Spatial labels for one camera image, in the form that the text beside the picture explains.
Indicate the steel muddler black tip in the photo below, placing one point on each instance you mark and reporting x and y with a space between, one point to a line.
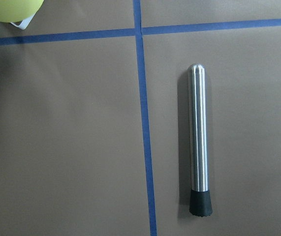
200 200

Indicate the white cup rack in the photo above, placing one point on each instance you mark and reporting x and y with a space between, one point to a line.
24 23

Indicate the yellow-green upside-down cup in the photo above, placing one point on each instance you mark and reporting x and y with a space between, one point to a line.
18 10

